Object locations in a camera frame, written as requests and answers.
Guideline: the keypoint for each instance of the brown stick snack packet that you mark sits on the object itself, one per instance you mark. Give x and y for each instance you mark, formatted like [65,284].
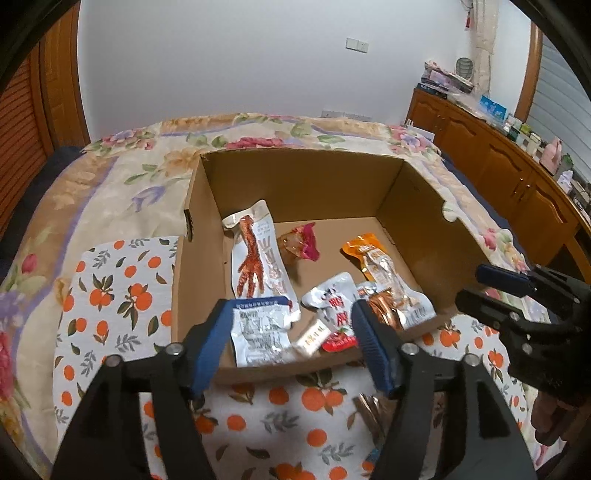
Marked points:
[369,415]

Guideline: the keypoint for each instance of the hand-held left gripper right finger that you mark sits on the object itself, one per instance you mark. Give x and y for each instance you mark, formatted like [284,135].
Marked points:
[371,350]

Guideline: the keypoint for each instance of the small beige snack packet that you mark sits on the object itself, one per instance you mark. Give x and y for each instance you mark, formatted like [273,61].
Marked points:
[313,339]

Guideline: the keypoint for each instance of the small round fan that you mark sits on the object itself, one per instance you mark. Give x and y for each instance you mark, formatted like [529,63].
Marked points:
[464,66]

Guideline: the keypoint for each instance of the white and red snack packet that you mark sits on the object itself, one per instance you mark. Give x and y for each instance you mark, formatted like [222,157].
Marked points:
[334,304]

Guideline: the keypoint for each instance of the orange and white snack packet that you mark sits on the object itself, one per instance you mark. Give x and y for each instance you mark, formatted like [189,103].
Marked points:
[374,258]

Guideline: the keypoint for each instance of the brown cardboard box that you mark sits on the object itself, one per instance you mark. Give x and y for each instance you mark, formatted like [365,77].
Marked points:
[332,240]

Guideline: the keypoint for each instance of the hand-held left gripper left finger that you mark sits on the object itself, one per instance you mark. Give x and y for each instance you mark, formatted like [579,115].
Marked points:
[212,341]

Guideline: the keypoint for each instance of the wooden cabinet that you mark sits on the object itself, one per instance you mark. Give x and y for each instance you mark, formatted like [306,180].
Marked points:
[498,161]

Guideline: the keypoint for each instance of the clear packet of brown snacks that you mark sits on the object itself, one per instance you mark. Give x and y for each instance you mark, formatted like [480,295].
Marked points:
[381,307]

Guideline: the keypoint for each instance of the blue packet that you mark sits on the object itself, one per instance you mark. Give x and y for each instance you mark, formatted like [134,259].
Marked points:
[493,107]

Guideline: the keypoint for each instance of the white wall switch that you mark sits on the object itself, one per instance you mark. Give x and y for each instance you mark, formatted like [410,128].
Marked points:
[357,44]

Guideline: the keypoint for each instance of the white orange-print cloth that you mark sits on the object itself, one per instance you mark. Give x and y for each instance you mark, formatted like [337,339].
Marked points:
[115,300]

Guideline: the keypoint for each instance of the pink bottle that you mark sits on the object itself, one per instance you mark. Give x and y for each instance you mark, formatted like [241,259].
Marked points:
[551,154]

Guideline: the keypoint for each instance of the person's right hand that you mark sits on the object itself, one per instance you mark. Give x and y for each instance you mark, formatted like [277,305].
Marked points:
[547,415]

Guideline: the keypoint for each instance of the stack of flat boxes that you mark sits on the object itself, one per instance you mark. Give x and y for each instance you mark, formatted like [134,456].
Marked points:
[443,83]

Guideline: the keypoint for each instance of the white wall socket strip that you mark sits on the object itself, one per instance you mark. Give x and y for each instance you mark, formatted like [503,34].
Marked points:
[346,115]

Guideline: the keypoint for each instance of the wooden window frame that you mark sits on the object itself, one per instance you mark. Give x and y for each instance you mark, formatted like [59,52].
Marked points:
[531,69]

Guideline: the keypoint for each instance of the pink candy snack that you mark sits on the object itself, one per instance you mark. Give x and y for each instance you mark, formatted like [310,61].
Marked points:
[300,242]

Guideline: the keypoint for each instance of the row of small boxes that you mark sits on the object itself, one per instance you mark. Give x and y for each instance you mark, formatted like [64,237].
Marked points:
[524,134]

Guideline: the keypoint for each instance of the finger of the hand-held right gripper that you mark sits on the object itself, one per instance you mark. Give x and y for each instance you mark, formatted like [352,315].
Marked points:
[485,309]
[503,279]

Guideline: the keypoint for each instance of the white lace curtain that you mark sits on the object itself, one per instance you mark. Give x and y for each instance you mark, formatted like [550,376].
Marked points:
[484,55]

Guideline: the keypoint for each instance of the wooden wardrobe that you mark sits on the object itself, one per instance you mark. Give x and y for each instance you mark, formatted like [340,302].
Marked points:
[32,129]

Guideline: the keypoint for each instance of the silver white snack packet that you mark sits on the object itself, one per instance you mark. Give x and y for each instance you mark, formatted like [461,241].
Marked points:
[261,330]

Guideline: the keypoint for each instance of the floral blanket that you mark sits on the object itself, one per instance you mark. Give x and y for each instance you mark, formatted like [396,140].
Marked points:
[138,184]

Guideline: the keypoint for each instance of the red hanging ornament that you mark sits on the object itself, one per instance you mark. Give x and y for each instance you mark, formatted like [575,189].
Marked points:
[468,18]

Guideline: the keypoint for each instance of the white chicken foot packet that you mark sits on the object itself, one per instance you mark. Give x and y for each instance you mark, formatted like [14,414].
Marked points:
[258,258]

